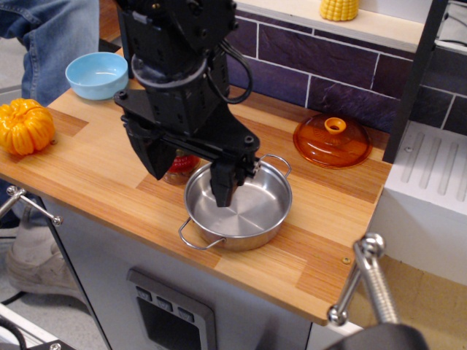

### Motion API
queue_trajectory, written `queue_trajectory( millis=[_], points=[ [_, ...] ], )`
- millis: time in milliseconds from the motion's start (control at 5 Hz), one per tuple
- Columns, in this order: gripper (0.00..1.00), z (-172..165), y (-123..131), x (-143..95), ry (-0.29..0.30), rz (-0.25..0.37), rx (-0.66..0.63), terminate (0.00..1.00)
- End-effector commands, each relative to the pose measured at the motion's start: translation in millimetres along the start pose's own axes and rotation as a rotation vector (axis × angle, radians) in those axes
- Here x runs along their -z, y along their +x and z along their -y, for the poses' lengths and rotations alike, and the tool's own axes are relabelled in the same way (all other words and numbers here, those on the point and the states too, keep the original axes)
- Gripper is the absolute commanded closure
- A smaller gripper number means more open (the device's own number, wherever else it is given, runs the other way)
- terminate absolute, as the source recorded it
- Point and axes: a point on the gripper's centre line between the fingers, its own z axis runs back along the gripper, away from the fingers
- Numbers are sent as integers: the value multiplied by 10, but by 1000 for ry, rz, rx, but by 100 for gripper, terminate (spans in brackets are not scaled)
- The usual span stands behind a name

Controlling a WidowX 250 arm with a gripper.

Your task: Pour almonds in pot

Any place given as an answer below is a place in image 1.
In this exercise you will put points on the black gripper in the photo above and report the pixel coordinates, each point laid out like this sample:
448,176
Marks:
184,104

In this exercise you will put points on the glass jar of almonds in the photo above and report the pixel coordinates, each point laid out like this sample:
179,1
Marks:
182,168

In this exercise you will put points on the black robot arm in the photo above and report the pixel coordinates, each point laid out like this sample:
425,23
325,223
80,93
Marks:
178,51

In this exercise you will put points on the stainless steel pot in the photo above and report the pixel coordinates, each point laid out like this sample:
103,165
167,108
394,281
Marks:
256,213

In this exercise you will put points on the orange glass pot lid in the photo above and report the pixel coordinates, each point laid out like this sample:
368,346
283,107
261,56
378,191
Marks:
332,141

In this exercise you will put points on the light blue bowl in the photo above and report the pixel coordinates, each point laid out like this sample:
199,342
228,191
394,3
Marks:
97,76

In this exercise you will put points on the toy oven control panel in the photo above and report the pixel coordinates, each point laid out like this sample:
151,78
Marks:
171,319

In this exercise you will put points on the orange toy pumpkin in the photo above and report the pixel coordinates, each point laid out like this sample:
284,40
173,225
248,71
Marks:
26,127

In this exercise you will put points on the metal clamp left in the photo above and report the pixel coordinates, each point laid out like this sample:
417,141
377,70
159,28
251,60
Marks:
18,195

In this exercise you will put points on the beige shoe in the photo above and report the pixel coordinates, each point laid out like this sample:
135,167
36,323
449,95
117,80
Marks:
41,270

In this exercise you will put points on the person leg in jeans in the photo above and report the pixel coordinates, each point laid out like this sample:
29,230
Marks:
54,33

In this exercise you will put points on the yellow toy corn cob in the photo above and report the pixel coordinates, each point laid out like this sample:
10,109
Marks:
339,10

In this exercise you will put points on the white toy sink drainer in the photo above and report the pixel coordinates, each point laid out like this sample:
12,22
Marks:
431,166

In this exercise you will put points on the wooden shelf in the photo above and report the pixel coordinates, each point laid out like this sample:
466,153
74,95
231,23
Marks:
372,27

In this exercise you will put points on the black vertical post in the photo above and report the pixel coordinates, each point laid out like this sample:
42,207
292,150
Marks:
420,63

